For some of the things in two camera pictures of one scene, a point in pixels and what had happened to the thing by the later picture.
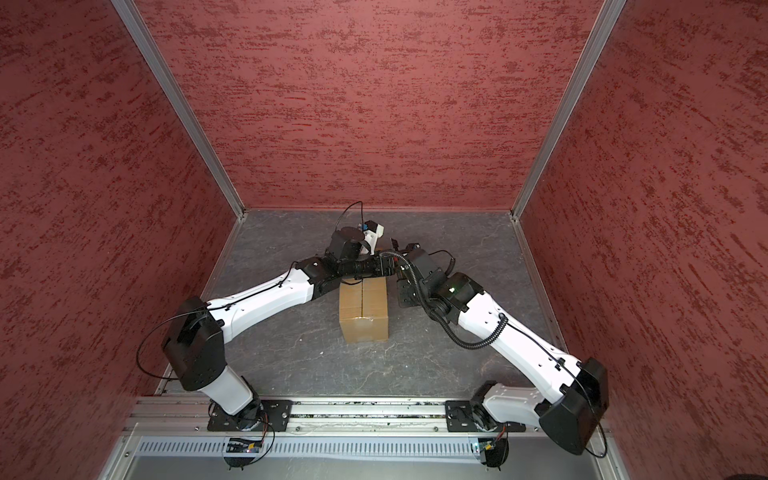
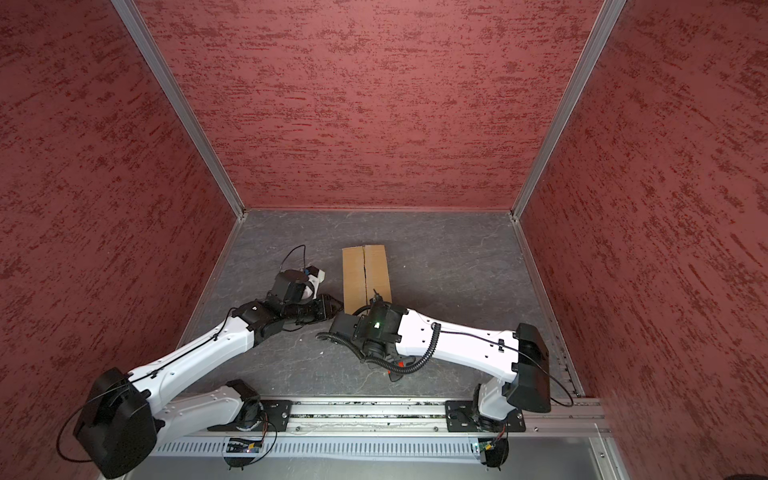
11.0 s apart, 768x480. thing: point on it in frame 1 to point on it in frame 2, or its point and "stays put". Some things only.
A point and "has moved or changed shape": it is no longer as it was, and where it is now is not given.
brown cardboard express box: [364, 309] has moved or changed shape
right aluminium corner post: [597, 41] stays put
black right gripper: [403, 291] to [372, 356]
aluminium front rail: [153, 414] stays put
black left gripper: [387, 268] to [326, 307]
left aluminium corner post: [182, 103] stays put
